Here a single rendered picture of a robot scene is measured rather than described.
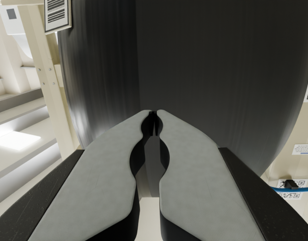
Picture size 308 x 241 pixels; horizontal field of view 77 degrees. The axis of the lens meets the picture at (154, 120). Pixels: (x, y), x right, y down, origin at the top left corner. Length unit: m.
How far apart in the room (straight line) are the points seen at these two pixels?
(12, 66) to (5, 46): 0.81
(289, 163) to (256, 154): 0.34
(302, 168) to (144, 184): 0.45
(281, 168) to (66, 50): 0.55
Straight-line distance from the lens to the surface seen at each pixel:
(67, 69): 0.25
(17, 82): 10.88
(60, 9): 0.25
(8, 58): 10.74
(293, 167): 0.62
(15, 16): 4.36
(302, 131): 0.57
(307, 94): 0.53
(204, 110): 0.21
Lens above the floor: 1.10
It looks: 25 degrees up
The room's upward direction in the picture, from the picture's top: 177 degrees clockwise
